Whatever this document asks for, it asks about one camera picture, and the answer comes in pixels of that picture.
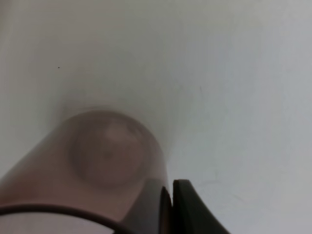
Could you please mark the purple translucent cup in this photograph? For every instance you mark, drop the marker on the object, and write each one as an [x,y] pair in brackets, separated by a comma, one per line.
[83,178]

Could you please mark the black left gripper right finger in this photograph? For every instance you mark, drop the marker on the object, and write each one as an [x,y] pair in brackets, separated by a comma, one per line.
[190,214]

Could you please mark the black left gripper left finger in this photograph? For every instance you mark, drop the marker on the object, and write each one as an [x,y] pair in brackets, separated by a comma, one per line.
[151,212]

